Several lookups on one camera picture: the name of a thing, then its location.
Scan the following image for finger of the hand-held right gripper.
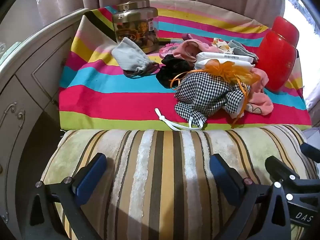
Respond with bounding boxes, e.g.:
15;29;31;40
264;156;300;181
300;142;320;163

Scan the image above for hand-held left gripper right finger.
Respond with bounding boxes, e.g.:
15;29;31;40
209;153;292;240

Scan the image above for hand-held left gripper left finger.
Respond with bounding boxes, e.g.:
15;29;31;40
29;152;108;240

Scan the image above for pink embroidered plush cloth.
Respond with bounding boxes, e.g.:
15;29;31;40
246;69;274;116

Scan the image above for pink fleece towel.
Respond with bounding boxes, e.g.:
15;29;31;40
172;39;213;63

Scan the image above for striped plush cushion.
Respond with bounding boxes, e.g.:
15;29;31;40
40;125;319;240

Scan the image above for houndstooth cloth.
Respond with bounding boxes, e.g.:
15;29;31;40
174;71;250;128

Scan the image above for colourful striped tablecloth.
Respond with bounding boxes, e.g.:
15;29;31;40
58;0;312;132

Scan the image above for red thermos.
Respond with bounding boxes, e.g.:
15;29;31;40
255;16;300;92

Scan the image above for orange ribbon bow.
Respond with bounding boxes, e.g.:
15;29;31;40
169;59;260;128

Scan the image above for white ornate cabinet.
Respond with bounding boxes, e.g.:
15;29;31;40
0;7;89;230

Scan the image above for white wrapped packet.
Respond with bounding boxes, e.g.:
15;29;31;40
194;59;255;71
196;52;254;63

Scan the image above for black velvet scrunchie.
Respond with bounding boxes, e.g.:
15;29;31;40
156;54;194;89

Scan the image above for white lace curtain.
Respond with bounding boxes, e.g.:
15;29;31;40
284;0;320;110

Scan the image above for grey socks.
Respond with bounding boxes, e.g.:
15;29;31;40
227;40;258;60

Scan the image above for cat print sock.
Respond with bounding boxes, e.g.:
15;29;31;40
212;38;234;54

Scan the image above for magenta sock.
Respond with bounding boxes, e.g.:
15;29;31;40
181;33;208;43

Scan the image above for glass jar with gold lid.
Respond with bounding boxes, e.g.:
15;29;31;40
112;0;158;54

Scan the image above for white elastic strap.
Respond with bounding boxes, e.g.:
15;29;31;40
154;107;204;131

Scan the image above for grey drawstring pouch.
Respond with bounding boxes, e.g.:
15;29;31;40
111;37;155;72

